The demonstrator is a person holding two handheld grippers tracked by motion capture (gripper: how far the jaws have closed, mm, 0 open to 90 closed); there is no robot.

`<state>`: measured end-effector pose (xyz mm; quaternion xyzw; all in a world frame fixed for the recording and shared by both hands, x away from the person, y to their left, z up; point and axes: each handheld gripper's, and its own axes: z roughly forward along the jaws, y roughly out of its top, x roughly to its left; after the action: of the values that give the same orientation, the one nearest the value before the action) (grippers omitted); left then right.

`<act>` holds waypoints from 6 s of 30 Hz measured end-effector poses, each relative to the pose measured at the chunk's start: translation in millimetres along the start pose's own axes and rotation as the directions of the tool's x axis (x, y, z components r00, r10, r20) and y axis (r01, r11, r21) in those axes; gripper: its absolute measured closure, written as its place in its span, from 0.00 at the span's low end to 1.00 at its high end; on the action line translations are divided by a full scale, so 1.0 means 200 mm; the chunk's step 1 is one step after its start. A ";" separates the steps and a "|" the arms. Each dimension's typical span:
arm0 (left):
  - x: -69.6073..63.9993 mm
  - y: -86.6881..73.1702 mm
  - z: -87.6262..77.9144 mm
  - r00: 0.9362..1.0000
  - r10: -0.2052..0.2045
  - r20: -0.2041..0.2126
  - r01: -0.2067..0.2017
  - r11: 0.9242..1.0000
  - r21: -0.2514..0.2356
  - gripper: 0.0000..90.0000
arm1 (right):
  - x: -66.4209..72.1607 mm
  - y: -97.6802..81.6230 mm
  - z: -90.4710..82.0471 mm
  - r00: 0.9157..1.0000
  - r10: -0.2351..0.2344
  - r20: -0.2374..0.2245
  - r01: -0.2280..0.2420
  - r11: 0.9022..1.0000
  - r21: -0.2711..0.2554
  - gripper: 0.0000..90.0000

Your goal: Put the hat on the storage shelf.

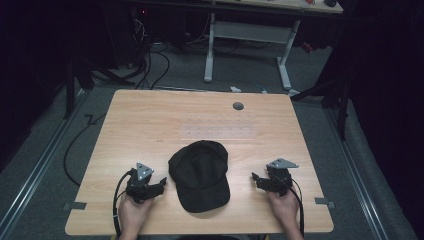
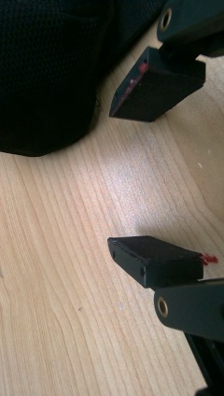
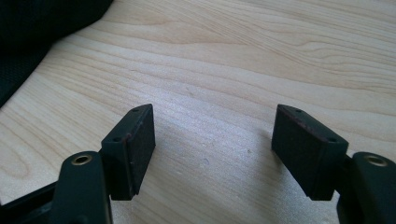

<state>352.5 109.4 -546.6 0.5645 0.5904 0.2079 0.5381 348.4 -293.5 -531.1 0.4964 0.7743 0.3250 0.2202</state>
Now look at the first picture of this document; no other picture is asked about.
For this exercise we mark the grey tape piece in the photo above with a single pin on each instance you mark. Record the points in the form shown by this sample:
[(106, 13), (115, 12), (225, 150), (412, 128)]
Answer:
[(76, 206), (324, 201)]

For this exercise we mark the black metal stand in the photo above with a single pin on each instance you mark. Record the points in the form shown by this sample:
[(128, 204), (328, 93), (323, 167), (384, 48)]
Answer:
[(70, 90), (340, 100)]

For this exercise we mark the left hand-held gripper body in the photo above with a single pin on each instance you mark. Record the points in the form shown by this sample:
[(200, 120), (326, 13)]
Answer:
[(140, 186)]

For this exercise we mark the small red object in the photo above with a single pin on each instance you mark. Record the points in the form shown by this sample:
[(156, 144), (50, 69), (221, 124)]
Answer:
[(307, 47)]

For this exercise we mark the person's left hand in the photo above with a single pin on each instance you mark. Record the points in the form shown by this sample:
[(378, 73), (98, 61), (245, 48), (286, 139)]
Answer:
[(133, 215)]

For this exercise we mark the metal floor rail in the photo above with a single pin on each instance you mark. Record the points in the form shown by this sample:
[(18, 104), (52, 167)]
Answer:
[(360, 180), (36, 170)]

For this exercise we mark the white-framed wooden desk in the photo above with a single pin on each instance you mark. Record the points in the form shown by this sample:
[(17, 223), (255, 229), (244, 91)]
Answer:
[(253, 31)]

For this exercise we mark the black computer mouse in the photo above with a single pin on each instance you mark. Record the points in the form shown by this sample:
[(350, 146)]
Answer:
[(330, 2)]

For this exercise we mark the person's right hand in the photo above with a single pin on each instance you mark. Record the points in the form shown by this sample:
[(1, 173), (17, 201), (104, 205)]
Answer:
[(284, 210)]

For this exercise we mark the small white floor plug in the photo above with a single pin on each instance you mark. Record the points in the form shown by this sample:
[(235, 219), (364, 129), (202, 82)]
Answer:
[(235, 89)]

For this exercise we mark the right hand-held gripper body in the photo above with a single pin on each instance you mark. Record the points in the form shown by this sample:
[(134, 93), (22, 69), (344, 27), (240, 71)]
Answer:
[(279, 180)]

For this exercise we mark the black baseball cap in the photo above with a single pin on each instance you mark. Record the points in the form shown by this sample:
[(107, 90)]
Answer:
[(199, 176)]

